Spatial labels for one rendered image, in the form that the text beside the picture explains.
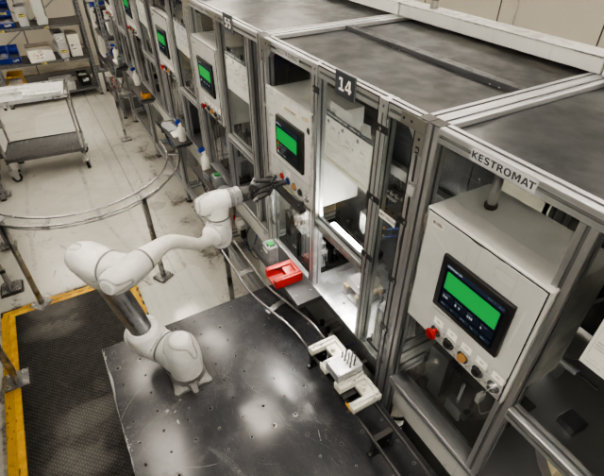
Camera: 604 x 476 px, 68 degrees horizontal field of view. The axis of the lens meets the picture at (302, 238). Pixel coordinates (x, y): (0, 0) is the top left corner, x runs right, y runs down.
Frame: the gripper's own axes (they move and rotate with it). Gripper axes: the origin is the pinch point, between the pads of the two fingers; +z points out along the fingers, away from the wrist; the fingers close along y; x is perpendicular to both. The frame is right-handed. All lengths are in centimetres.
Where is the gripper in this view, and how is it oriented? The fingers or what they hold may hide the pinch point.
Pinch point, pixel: (278, 183)
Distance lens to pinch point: 216.6
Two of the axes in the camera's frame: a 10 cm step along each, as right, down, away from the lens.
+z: 8.7, -3.1, 3.9
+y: 0.0, -7.9, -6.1
